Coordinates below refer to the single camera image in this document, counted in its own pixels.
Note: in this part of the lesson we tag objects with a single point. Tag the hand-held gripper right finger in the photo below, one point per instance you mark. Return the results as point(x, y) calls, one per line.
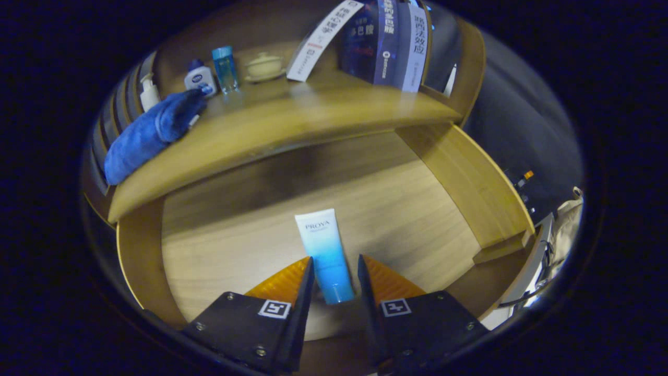
point(368, 324)

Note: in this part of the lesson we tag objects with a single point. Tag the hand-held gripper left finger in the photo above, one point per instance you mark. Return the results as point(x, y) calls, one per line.
point(302, 313)

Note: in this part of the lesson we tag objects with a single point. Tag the blue and white tube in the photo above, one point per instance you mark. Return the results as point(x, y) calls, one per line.
point(326, 250)

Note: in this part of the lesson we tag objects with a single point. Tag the wooden drawer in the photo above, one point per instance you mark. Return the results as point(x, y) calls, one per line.
point(396, 209)

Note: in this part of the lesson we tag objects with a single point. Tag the wooden countertop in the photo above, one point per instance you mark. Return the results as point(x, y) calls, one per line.
point(271, 120)

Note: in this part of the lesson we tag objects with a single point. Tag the wooden cabinet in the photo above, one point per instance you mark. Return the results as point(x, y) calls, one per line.
point(261, 31)

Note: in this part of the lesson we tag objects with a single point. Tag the black device with orange part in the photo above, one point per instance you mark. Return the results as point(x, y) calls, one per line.
point(522, 183)

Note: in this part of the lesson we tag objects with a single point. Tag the beige cloth bag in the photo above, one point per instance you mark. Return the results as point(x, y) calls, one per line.
point(569, 224)

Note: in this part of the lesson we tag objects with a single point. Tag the blue folded towel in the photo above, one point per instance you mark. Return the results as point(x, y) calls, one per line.
point(141, 138)

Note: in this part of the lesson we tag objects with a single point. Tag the beige lidded teacup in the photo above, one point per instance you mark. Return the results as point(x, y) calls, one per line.
point(265, 67)

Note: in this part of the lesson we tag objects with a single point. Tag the clear blue bottle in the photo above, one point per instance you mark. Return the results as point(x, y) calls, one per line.
point(225, 70)

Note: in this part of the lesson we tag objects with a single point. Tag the white bottle blue cap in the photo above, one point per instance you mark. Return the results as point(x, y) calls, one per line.
point(198, 79)

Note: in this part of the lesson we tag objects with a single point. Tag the white pump bottle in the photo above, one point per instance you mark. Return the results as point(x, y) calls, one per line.
point(150, 96)

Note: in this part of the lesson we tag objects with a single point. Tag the white book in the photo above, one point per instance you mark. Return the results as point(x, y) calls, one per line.
point(318, 42)

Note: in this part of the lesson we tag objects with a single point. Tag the pale grey-blue book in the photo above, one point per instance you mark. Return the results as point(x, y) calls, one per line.
point(416, 52)

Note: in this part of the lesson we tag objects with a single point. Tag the dark blue book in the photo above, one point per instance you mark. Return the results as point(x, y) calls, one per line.
point(365, 42)

